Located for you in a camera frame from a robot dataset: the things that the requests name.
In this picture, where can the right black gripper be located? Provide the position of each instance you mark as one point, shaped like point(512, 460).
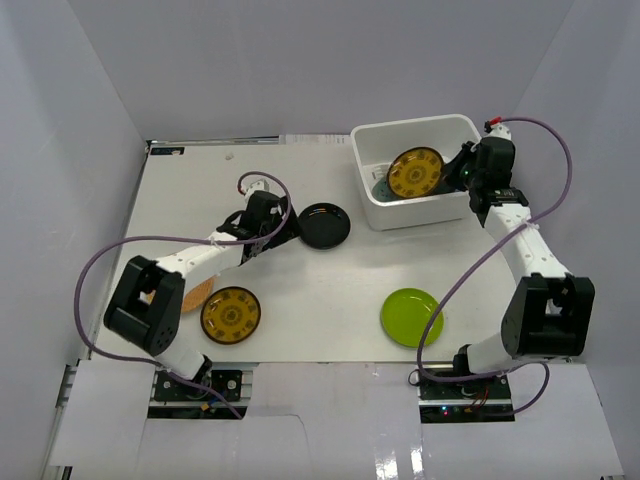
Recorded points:
point(450, 174)

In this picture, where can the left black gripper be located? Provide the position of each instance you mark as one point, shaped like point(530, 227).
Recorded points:
point(282, 230)

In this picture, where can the large yellow patterned plate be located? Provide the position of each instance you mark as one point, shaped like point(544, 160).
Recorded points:
point(415, 173)

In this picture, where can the light green ceramic plate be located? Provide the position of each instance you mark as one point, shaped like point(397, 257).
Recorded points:
point(381, 192)

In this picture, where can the small yellow patterned plate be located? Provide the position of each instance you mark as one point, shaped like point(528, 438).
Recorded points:
point(230, 315)

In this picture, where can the lime green plate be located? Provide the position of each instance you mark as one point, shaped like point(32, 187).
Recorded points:
point(404, 315)

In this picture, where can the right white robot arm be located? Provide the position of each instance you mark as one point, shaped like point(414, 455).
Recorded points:
point(549, 313)

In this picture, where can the white plastic bin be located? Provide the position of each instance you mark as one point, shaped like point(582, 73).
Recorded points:
point(375, 146)

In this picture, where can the woven wicker plate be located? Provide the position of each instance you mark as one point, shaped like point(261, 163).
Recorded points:
point(195, 297)

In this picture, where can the blue label sticker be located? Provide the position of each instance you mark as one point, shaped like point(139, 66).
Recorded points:
point(166, 151)

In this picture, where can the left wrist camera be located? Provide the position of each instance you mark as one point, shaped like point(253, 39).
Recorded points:
point(259, 185)

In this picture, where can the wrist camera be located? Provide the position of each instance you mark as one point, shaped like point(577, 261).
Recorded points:
point(259, 185)
point(496, 128)

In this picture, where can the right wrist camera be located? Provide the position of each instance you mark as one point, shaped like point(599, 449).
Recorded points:
point(496, 128)

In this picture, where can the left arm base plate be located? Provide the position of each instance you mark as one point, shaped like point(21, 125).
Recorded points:
point(228, 383)

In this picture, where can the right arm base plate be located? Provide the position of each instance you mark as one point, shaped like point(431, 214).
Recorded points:
point(478, 401)

